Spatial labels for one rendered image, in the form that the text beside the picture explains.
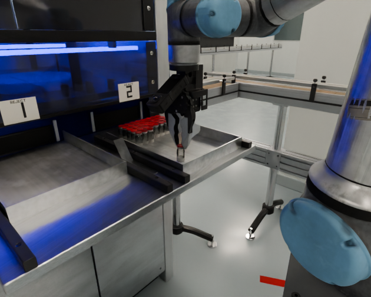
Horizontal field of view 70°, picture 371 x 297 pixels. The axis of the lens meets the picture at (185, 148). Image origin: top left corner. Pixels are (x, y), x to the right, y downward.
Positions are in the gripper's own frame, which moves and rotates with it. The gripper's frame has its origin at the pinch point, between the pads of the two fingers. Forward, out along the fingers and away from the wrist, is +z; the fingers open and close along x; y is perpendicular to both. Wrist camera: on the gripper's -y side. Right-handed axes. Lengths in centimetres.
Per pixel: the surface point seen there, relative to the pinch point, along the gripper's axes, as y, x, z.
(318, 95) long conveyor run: 97, -4, 1
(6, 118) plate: -30.1, 30.6, -7.7
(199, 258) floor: 46, 30, 93
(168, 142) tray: 7.7, 12.4, 5.0
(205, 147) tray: 12.8, 1.1, 5.1
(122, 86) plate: 4.7, 30.5, -10.9
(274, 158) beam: 99, 15, 43
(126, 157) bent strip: -9.5, 10.6, 3.8
